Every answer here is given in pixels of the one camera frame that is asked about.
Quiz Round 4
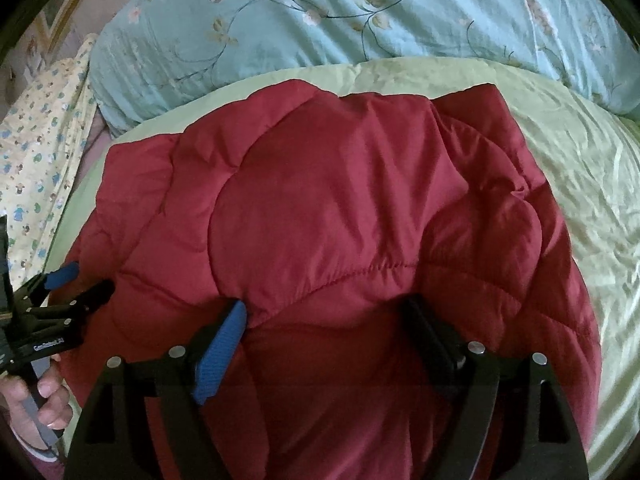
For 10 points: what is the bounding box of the light blue floral duvet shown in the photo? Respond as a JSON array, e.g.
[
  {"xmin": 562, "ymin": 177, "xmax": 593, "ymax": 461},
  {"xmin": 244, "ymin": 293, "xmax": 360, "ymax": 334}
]
[{"xmin": 90, "ymin": 0, "xmax": 640, "ymax": 136}]

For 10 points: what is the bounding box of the yellow cartoon print sheet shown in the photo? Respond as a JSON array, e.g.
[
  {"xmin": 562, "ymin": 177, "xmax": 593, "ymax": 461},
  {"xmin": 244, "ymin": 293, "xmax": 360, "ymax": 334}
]
[{"xmin": 0, "ymin": 32, "xmax": 101, "ymax": 291}]

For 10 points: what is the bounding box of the pale green blanket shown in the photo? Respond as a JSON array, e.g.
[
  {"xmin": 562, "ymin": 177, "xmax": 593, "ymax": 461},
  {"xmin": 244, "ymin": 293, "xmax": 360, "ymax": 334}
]
[{"xmin": 47, "ymin": 57, "xmax": 640, "ymax": 480}]

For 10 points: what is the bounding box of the pink bed sheet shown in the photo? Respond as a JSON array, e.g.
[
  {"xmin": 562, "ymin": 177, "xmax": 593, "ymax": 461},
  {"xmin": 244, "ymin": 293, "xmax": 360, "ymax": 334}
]
[{"xmin": 75, "ymin": 110, "xmax": 126, "ymax": 186}]

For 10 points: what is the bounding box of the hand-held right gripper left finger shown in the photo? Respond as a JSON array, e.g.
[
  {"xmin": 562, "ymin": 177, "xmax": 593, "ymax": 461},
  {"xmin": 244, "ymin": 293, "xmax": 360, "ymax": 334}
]
[{"xmin": 65, "ymin": 300, "xmax": 248, "ymax": 480}]

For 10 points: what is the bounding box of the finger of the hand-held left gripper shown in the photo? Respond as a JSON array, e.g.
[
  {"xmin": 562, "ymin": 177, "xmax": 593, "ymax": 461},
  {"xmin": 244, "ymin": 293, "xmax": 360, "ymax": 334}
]
[
  {"xmin": 22, "ymin": 279, "xmax": 117, "ymax": 333},
  {"xmin": 15, "ymin": 261, "xmax": 81, "ymax": 306}
]

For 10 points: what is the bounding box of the red quilted jacket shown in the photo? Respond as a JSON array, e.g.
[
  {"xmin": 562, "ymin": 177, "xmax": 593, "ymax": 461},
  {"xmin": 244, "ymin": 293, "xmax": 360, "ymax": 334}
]
[{"xmin": 47, "ymin": 79, "xmax": 603, "ymax": 480}]

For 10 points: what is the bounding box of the person's left hand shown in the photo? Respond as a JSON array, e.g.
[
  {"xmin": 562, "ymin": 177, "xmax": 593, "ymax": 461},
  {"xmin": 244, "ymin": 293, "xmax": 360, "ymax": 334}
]
[{"xmin": 0, "ymin": 352, "xmax": 75, "ymax": 458}]

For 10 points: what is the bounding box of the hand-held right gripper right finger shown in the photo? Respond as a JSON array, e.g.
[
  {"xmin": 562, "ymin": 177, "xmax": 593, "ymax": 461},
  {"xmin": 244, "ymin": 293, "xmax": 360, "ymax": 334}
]
[{"xmin": 402, "ymin": 295, "xmax": 588, "ymax": 480}]

